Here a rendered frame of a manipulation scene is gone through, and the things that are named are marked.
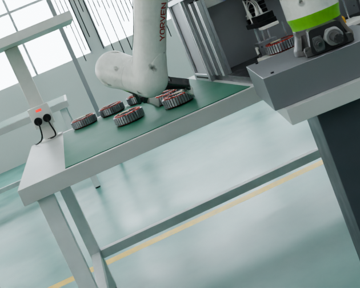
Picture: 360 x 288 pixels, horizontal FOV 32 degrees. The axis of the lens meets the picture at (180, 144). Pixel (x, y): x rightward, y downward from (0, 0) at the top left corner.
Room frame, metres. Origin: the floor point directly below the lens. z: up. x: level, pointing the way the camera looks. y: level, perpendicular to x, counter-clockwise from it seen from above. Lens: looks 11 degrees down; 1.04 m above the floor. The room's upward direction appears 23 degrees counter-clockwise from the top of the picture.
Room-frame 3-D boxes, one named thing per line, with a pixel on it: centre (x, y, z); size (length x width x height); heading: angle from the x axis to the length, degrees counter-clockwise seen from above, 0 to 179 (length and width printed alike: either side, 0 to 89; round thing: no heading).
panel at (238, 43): (2.44, -0.54, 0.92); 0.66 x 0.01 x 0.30; 97
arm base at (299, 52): (1.48, -0.41, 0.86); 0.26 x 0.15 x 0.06; 171
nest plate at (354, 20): (2.20, -0.69, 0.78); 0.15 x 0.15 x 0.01; 7
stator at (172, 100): (2.16, -0.05, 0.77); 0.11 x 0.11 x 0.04
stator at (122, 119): (2.24, 0.13, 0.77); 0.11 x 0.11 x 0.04
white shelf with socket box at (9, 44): (2.65, 0.40, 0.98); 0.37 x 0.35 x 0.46; 97
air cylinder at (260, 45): (2.32, -0.44, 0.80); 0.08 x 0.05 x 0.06; 97
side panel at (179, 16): (2.54, -0.20, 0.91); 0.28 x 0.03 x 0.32; 7
